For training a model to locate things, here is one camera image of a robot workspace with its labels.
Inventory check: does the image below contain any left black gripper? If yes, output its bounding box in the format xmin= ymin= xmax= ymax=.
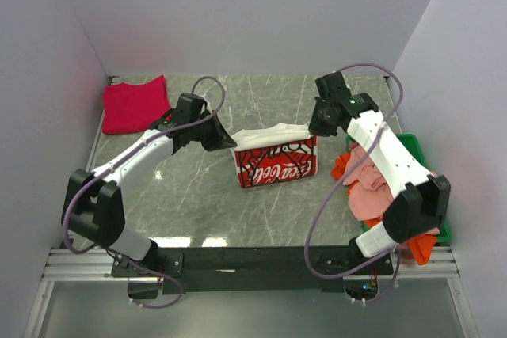
xmin=189 ymin=110 xmax=236 ymax=152

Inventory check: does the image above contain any white t shirt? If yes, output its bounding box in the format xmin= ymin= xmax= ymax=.
xmin=231 ymin=123 xmax=318 ymax=188

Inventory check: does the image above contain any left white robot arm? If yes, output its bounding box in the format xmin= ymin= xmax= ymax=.
xmin=62 ymin=93 xmax=236 ymax=276

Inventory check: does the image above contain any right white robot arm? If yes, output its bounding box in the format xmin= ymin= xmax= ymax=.
xmin=309 ymin=72 xmax=451 ymax=274

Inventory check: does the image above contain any green plastic bin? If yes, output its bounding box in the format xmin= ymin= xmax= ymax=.
xmin=341 ymin=135 xmax=451 ymax=245

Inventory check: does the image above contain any folded red t shirt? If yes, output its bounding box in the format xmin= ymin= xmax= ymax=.
xmin=102 ymin=75 xmax=171 ymax=135

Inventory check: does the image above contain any pink t shirt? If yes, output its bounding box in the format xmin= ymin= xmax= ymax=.
xmin=341 ymin=143 xmax=440 ymax=236

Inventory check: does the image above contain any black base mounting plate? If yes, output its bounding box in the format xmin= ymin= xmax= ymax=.
xmin=111 ymin=245 xmax=394 ymax=299

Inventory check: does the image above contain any orange t shirt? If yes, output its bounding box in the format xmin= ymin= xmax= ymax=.
xmin=330 ymin=150 xmax=438 ymax=267

